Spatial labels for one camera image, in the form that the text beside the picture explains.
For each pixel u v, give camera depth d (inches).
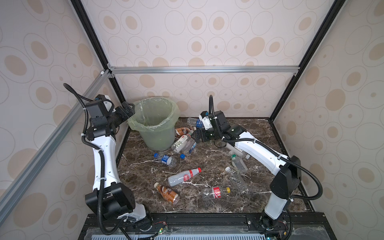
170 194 30.6
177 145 38.1
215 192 30.7
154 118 41.0
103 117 21.0
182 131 41.7
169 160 36.9
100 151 17.6
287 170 17.7
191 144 39.3
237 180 34.4
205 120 28.6
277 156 18.8
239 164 36.4
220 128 24.0
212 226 28.8
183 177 33.4
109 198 17.6
